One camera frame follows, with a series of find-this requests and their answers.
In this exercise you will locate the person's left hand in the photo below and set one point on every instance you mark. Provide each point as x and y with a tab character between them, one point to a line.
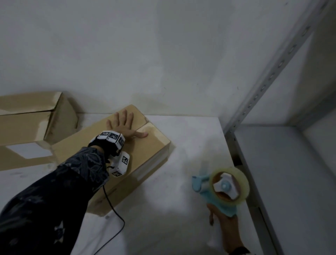
123	130

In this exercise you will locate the brown cardboard box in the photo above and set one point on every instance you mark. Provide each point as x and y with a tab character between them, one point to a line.
147	155
23	126

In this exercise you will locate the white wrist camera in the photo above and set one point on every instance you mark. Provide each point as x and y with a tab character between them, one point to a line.
120	164

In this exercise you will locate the blue white tape dispenser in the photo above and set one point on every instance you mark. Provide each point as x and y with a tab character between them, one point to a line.
200	184

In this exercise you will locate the clear tape roll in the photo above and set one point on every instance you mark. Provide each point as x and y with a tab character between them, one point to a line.
241	181

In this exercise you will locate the grey metal shelf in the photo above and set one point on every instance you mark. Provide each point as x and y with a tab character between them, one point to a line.
288	170

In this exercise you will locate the person's left forearm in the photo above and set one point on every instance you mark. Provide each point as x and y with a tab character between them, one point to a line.
47	210

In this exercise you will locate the person's right hand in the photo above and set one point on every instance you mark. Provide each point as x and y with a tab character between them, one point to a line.
231	231

